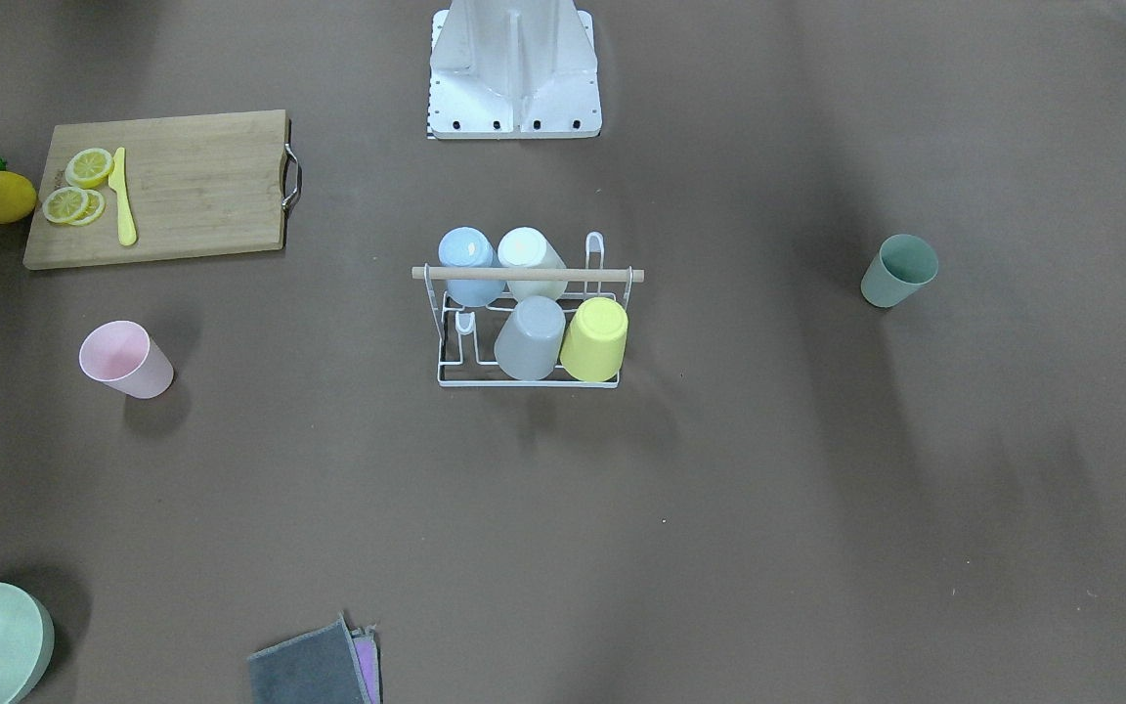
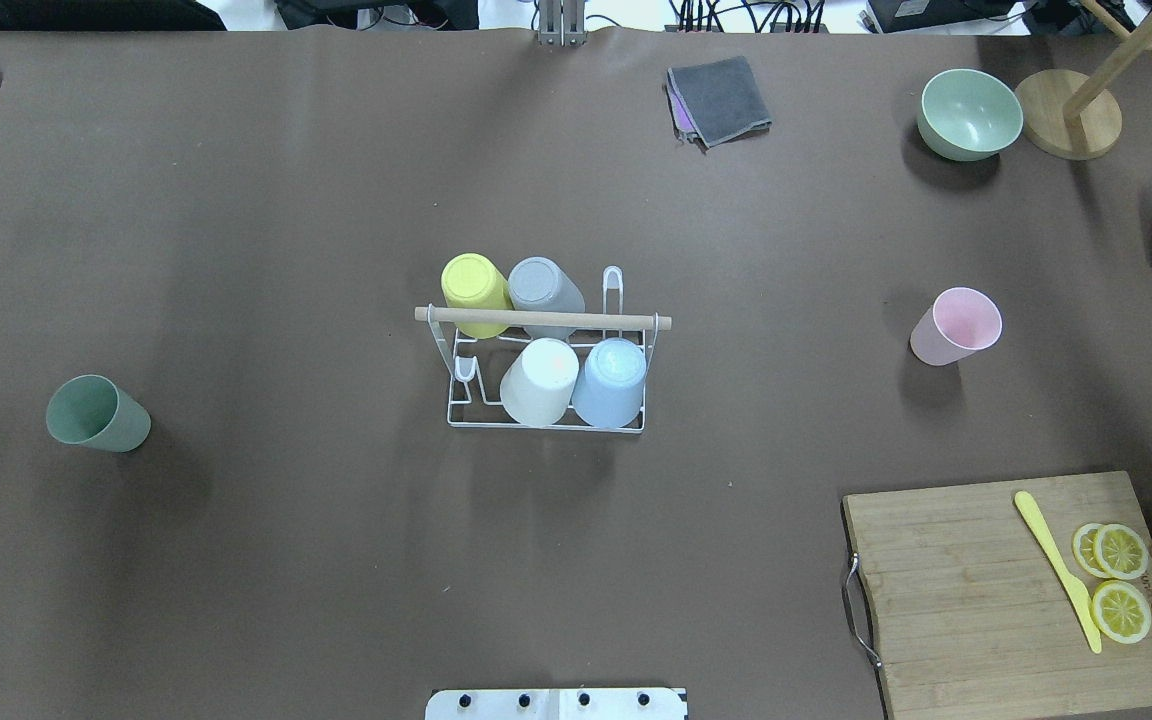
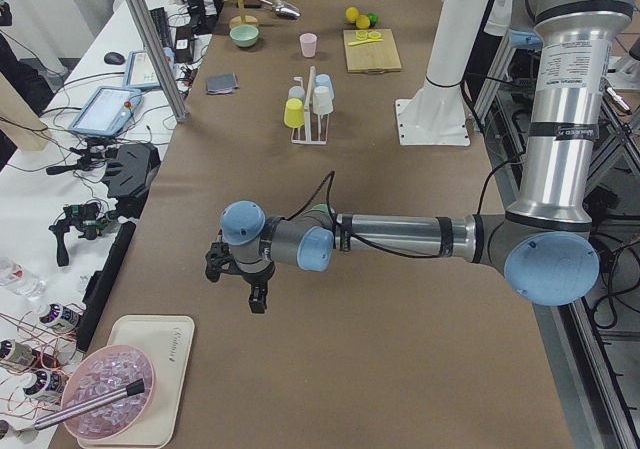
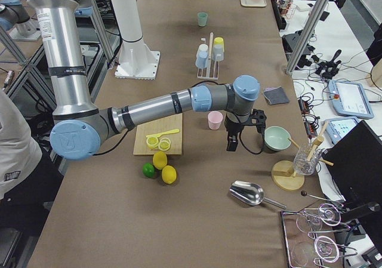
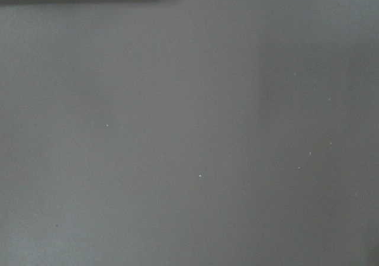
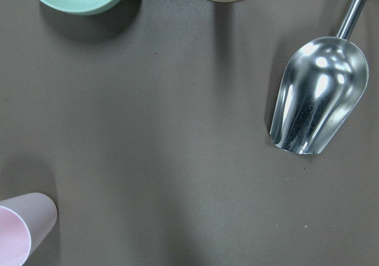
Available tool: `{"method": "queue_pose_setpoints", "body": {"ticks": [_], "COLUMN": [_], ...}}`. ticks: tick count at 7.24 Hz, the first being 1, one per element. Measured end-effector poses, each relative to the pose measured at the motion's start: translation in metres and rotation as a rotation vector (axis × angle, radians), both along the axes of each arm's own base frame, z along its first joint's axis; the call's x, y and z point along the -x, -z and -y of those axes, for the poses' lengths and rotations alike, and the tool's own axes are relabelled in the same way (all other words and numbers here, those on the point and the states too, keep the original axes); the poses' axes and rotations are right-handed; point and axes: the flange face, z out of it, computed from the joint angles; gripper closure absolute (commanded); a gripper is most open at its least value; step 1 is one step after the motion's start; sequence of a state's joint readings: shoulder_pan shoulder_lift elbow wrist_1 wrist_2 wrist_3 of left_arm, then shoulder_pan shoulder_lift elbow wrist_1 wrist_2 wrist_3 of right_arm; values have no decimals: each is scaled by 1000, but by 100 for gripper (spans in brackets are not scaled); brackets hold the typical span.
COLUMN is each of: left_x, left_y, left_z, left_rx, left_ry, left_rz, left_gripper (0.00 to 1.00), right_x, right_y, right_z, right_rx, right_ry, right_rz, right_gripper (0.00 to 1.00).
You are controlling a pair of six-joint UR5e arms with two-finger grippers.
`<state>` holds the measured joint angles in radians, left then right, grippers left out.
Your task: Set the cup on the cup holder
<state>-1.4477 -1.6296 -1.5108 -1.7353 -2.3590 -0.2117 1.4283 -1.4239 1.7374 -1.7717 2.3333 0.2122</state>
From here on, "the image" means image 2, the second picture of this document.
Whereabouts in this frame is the pink cup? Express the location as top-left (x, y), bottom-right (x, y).
top-left (910, 287), bottom-right (1005, 366)

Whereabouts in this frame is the light blue cup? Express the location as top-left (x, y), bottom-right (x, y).
top-left (571, 338), bottom-right (647, 429)

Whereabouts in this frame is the lemon slice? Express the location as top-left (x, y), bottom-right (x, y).
top-left (1071, 521), bottom-right (1111, 579)
top-left (1092, 523), bottom-right (1149, 582)
top-left (1091, 579), bottom-right (1152, 644)

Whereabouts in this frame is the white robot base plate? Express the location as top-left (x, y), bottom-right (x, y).
top-left (424, 687), bottom-right (689, 719)

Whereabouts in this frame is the wooden mug tree stand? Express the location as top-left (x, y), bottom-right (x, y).
top-left (1015, 1), bottom-right (1152, 161)

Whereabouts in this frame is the bamboo cutting board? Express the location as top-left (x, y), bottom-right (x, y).
top-left (842, 471), bottom-right (1152, 719)

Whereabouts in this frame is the grey folded cloth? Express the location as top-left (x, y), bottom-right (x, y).
top-left (666, 56), bottom-right (772, 149)

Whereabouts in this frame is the mint green bowl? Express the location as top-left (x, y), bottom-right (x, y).
top-left (916, 68), bottom-right (1024, 161)

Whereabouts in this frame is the yellow plastic knife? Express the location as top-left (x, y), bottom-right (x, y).
top-left (1011, 488), bottom-right (1102, 653)

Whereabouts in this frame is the yellow cup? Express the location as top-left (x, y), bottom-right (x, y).
top-left (442, 252), bottom-right (515, 310)

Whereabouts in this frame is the white cup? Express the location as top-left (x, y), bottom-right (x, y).
top-left (500, 338), bottom-right (579, 427)

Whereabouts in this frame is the white wire cup holder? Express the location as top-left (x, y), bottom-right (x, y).
top-left (414, 252), bottom-right (673, 435)

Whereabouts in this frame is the green cup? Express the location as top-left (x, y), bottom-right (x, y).
top-left (45, 374), bottom-right (151, 454)

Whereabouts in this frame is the grey cup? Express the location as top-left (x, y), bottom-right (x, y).
top-left (508, 256), bottom-right (586, 313)

